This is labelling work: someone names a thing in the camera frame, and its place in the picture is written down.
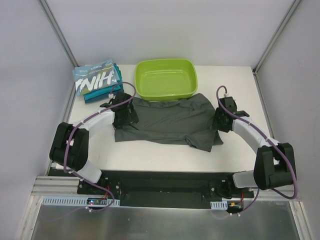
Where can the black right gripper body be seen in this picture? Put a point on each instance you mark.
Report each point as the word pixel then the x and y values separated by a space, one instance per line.
pixel 218 121

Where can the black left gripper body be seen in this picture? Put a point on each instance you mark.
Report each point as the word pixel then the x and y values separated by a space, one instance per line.
pixel 130 115

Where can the dark grey t-shirt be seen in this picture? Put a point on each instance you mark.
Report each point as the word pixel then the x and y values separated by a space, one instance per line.
pixel 182 122

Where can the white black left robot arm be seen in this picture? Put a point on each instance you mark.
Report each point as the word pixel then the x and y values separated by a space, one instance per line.
pixel 70 147

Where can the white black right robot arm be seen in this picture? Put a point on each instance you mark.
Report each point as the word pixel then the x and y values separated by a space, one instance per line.
pixel 274 166

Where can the lime green plastic tub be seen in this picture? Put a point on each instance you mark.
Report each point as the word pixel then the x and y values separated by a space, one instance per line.
pixel 167 79

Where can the light blue printed folded t-shirt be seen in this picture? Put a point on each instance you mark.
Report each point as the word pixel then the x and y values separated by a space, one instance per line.
pixel 90 78

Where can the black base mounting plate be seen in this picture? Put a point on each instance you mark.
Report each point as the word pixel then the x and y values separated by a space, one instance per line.
pixel 160 189

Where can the right aluminium frame post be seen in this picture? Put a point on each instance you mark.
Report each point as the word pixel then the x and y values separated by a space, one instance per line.
pixel 276 35

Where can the aluminium frame post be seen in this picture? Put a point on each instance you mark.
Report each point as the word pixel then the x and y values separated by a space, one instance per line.
pixel 276 35
pixel 58 32

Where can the right white slotted cable duct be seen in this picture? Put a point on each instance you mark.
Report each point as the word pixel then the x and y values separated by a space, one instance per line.
pixel 219 205

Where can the white slotted cable duct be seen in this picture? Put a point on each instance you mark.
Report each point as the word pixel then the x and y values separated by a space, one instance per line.
pixel 219 205
pixel 79 201

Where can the left white slotted cable duct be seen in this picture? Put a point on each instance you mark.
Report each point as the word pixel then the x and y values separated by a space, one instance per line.
pixel 79 201

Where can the aluminium front rail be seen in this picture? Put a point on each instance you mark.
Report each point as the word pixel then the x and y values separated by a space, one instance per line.
pixel 55 186

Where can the left aluminium frame post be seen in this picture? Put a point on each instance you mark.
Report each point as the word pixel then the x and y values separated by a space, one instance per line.
pixel 58 32

